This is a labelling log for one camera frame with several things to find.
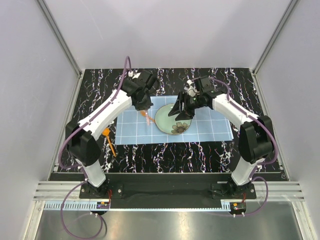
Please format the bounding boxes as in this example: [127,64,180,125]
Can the left control board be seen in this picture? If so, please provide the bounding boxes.
[96,201,110,209]

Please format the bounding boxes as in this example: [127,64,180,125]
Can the front aluminium rail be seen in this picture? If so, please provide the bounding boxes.
[33,180,304,202]

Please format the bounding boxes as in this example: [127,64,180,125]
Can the green floral plate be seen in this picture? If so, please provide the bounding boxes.
[154,103,192,135]

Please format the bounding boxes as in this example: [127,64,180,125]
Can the control board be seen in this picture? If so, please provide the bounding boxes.
[96,201,110,209]
[231,202,247,212]

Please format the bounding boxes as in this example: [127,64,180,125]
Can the right aluminium frame post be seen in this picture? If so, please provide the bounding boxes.
[252,0,300,76]

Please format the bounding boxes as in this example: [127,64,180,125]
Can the orange plastic fork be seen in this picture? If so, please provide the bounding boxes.
[140,110,155,125]

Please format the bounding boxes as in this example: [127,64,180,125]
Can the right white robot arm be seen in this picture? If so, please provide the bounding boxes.
[168,90,276,199]

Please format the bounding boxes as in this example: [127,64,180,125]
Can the aluminium frame post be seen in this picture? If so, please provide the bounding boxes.
[36,0,82,77]
[252,0,300,76]

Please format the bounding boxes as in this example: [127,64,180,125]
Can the blue checked placemat cloth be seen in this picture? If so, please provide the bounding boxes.
[115,95,234,145]

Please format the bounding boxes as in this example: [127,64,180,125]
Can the left aluminium frame post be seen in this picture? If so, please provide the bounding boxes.
[36,0,82,77]

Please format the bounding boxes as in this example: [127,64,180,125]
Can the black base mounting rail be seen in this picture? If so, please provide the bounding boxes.
[79,173,257,211]

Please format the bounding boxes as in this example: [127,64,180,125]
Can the pink handled knife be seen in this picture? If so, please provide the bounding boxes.
[144,110,151,126]

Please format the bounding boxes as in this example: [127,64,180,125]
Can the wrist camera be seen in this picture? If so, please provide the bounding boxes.
[186,76,215,97]
[131,70,160,93]

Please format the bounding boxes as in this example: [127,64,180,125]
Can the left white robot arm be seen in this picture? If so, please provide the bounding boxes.
[65,79,156,198]

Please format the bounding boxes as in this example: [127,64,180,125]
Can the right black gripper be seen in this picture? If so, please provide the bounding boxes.
[168,91,204,122]

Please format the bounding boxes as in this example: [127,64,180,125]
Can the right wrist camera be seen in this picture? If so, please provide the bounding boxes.
[186,76,215,97]

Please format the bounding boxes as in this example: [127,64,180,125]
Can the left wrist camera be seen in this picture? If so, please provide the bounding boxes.
[131,70,160,93]

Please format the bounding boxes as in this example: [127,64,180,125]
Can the right control board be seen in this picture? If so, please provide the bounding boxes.
[231,202,247,212]

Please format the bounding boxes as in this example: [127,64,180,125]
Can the orange plastic spoon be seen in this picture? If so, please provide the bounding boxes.
[102,127,117,157]

